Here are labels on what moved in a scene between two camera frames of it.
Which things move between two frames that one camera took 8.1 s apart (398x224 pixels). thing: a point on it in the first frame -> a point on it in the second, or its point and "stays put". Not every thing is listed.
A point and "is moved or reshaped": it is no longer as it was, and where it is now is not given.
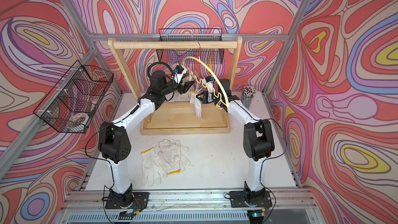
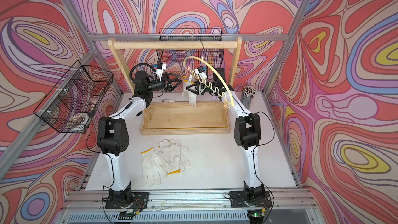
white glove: [196, 102] is moved or reshaped
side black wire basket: [71, 103] stays put
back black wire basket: [213, 56] stays put
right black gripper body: [215, 99] -> [204, 88]
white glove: [152, 169] stays put
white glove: [171, 156] stays put
